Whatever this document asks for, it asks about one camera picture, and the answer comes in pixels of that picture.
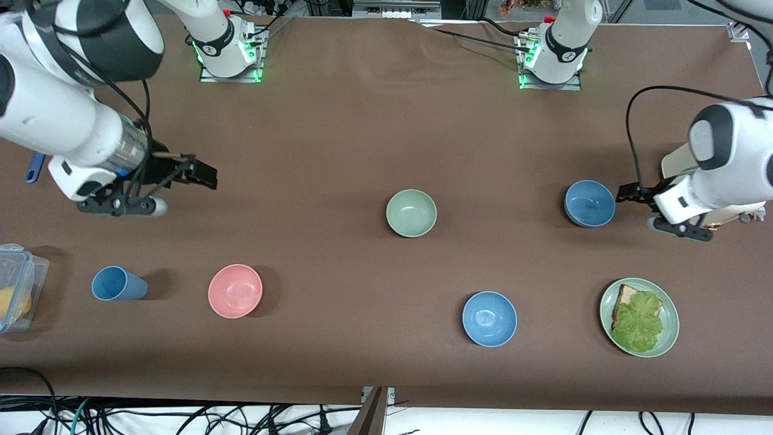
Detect blue bowl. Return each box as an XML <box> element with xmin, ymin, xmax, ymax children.
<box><xmin>564</xmin><ymin>180</ymin><xmax>617</xmax><ymax>228</ymax></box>
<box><xmin>462</xmin><ymin>291</ymin><xmax>518</xmax><ymax>348</ymax></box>

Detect green lettuce leaf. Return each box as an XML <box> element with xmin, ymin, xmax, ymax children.
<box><xmin>611</xmin><ymin>291</ymin><xmax>665</xmax><ymax>354</ymax></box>

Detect brown table cover mat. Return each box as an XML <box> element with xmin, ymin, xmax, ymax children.
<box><xmin>0</xmin><ymin>12</ymin><xmax>773</xmax><ymax>417</ymax></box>

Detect teal cable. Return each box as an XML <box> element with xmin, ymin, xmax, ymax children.
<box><xmin>66</xmin><ymin>397</ymin><xmax>94</xmax><ymax>435</ymax></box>

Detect pale green bowl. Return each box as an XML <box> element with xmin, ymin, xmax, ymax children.
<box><xmin>386</xmin><ymin>189</ymin><xmax>437</xmax><ymax>238</ymax></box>

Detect clear plastic lidded container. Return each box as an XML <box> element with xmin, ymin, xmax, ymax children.
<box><xmin>0</xmin><ymin>243</ymin><xmax>50</xmax><ymax>334</ymax></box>

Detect yellow food item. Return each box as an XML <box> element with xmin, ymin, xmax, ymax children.
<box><xmin>0</xmin><ymin>285</ymin><xmax>32</xmax><ymax>320</ymax></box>

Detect pink bowl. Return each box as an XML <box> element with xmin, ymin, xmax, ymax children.
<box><xmin>208</xmin><ymin>264</ymin><xmax>264</xmax><ymax>319</ymax></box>

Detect cream white toaster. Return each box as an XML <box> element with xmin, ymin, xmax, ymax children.
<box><xmin>661</xmin><ymin>142</ymin><xmax>768</xmax><ymax>231</ymax></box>

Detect dark pan blue handle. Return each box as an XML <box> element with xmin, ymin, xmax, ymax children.
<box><xmin>25</xmin><ymin>152</ymin><xmax>47</xmax><ymax>184</ymax></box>

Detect pale green plate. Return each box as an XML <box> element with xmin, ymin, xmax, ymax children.
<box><xmin>599</xmin><ymin>278</ymin><xmax>680</xmax><ymax>358</ymax></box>

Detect blue plastic cup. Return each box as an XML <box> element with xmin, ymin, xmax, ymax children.
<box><xmin>91</xmin><ymin>266</ymin><xmax>149</xmax><ymax>301</ymax></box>

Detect toasted bread slice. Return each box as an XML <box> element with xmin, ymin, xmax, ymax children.
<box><xmin>612</xmin><ymin>284</ymin><xmax>664</xmax><ymax>330</ymax></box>

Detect dark grey metal bar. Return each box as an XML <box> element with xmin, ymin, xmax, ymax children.
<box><xmin>346</xmin><ymin>387</ymin><xmax>387</xmax><ymax>435</ymax></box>

